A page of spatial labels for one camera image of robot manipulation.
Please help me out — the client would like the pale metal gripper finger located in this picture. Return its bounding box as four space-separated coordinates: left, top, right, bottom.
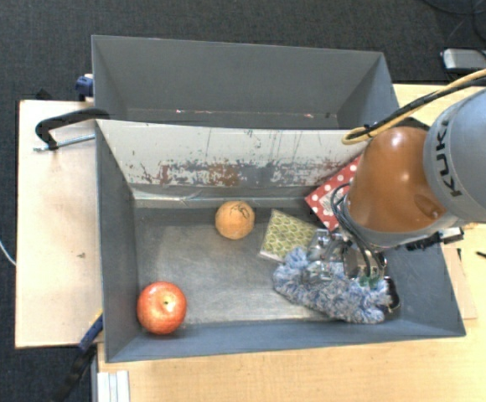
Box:
308 230 341 261
302 261 345 285

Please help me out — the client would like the blue and white fluffy cloth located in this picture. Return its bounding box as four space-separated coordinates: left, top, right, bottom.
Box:
271 246 387 326

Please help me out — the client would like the green patterned packet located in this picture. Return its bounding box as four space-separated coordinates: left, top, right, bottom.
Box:
259 208 318 263

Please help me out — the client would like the red white-dotted packet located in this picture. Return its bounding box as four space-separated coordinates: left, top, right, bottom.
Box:
304 154 364 233

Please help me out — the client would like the orange ball with dark marks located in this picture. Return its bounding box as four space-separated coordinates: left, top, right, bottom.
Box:
214 199 256 241

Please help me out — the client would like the red apple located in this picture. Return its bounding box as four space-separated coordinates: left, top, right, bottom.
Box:
136 281 189 336

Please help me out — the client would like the grey metal bin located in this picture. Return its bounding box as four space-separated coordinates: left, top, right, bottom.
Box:
90 34 467 363

